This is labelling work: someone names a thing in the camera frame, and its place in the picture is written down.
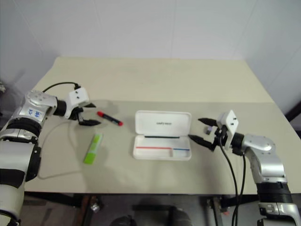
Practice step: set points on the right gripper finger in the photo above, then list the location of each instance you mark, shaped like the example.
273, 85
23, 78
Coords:
209, 121
202, 141

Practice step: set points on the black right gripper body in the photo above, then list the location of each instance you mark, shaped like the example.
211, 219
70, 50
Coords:
222, 137

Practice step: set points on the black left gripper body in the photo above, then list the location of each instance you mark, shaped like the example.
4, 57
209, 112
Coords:
79, 115

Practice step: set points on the small grey block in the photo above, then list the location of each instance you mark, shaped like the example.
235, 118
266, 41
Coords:
208, 130

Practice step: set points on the red marker with black barrel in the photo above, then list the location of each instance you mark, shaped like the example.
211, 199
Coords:
110, 118

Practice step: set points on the green marker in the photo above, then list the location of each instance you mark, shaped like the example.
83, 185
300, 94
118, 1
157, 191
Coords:
93, 148

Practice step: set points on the white pencil case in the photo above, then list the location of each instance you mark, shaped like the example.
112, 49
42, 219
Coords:
162, 143

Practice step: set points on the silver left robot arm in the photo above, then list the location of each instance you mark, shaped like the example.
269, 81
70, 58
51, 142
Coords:
21, 150

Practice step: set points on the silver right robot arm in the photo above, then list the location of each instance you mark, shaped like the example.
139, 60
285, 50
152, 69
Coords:
268, 164

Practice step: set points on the silver clamp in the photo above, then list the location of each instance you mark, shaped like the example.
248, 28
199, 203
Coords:
95, 206

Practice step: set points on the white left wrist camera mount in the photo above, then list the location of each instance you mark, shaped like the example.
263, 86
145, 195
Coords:
78, 96

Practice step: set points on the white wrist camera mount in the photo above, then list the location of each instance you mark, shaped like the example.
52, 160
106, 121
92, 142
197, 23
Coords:
229, 122
78, 96

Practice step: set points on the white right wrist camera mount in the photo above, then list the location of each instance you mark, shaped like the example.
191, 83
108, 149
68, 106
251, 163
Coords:
229, 122

